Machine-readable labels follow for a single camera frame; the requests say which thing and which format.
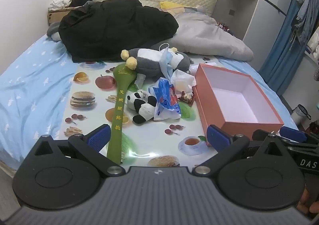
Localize red stool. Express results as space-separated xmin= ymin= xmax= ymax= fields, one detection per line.
xmin=306 ymin=120 xmax=319 ymax=137

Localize grey duvet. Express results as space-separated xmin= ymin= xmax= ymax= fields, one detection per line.
xmin=167 ymin=12 xmax=254 ymax=61

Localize yellow pillow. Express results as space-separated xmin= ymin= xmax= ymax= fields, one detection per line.
xmin=160 ymin=1 xmax=186 ymax=16

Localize brown cardboard box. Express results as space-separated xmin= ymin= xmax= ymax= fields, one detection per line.
xmin=47 ymin=6 xmax=79 ymax=26

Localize clear plastic piece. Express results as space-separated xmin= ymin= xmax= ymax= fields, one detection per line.
xmin=135 ymin=73 xmax=146 ymax=88

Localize hanging blue jeans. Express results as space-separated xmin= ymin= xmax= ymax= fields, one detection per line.
xmin=290 ymin=0 xmax=316 ymax=47

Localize white crumpled cloth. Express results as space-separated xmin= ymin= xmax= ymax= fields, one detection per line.
xmin=49 ymin=0 xmax=75 ymax=11

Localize small toy figures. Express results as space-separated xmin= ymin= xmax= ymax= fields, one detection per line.
xmin=216 ymin=21 xmax=231 ymax=32

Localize pink cardboard box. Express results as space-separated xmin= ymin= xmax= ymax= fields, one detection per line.
xmin=192 ymin=63 xmax=285 ymax=146

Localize black jacket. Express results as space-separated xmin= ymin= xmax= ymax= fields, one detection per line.
xmin=58 ymin=0 xmax=179 ymax=63

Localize white trash bin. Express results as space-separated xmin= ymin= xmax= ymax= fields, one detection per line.
xmin=290 ymin=104 xmax=312 ymax=125

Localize green fabric massage stick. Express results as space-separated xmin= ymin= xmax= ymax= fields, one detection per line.
xmin=107 ymin=63 xmax=136 ymax=165

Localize white wardrobe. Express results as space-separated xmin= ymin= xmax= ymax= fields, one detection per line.
xmin=212 ymin=0 xmax=298 ymax=41

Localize blue curtain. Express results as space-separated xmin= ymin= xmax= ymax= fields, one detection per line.
xmin=259 ymin=0 xmax=317 ymax=96

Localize white cotton tissue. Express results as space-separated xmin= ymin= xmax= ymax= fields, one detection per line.
xmin=170 ymin=69 xmax=197 ymax=86

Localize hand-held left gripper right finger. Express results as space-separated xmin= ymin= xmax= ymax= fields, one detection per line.
xmin=192 ymin=124 xmax=290 ymax=176

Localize grey cushion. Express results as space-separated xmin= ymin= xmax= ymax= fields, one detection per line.
xmin=46 ymin=21 xmax=62 ymax=41

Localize blue face mask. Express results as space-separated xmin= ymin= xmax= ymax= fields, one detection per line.
xmin=159 ymin=43 xmax=178 ymax=83

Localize person's right hand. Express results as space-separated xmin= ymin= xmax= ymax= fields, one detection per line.
xmin=299 ymin=173 xmax=319 ymax=215

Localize panda plush toy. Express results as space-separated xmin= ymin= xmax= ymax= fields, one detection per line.
xmin=126 ymin=90 xmax=158 ymax=124

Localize food print mat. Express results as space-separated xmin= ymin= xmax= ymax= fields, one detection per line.
xmin=57 ymin=59 xmax=217 ymax=169

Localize blue snack bag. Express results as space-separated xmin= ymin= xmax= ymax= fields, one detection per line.
xmin=149 ymin=77 xmax=182 ymax=121

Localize red snack wrapper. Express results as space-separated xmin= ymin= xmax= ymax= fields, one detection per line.
xmin=179 ymin=91 xmax=195 ymax=104

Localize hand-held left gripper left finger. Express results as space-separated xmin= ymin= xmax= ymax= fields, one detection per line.
xmin=33 ymin=124 xmax=126 ymax=177

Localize grey penguin plush toy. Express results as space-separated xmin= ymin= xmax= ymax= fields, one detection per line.
xmin=121 ymin=47 xmax=190 ymax=78

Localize hanging white puffer jacket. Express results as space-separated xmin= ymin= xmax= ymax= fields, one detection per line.
xmin=306 ymin=27 xmax=319 ymax=64

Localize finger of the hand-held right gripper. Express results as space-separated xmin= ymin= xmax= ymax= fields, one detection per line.
xmin=279 ymin=127 xmax=308 ymax=143
xmin=252 ymin=129 xmax=270 ymax=141

